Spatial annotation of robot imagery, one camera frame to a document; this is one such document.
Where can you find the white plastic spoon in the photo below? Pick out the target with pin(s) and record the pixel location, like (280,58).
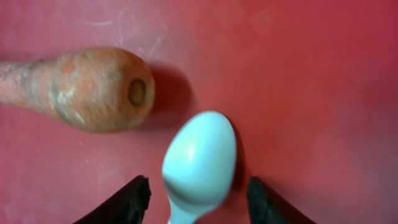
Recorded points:
(198,167)

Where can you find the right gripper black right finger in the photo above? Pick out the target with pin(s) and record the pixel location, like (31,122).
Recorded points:
(266,206)

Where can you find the orange carrot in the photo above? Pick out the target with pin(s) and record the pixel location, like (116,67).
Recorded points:
(99,89)

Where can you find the red serving tray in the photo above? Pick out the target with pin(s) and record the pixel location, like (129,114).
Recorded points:
(310,87)

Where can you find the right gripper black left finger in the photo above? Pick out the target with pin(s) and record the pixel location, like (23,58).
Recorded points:
(126,206)

